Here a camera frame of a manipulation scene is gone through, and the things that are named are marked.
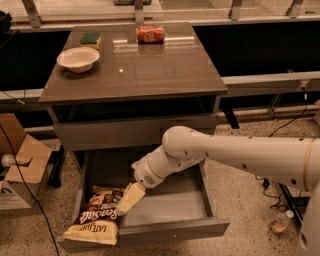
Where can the metal window railing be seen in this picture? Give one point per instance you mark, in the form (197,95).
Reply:
(49,14)

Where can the black metal stand leg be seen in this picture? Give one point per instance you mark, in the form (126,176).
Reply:
(297,204)

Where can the brown sea salt chip bag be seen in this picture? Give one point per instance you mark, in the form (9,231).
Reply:
(98,221)

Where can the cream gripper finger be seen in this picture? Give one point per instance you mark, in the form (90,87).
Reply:
(133,193)

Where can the white bowl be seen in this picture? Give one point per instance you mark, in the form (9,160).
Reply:
(78,59)

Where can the closed grey top drawer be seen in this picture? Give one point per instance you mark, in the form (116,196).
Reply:
(118,133)

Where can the open grey middle drawer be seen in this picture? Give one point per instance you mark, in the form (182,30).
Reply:
(178,209)

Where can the cardboard box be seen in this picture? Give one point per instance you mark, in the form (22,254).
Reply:
(24,160)

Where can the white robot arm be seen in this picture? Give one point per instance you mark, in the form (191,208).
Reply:
(290,161)

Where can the clear plastic bottle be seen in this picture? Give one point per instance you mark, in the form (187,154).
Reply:
(281,221)

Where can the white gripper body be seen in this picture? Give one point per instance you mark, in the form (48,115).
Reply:
(144,175)

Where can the grey drawer cabinet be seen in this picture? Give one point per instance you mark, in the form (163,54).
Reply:
(133,80)

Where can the green yellow sponge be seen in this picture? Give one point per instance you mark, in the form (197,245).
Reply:
(91,39)

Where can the orange soda can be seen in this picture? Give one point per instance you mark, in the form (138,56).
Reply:
(150,34)

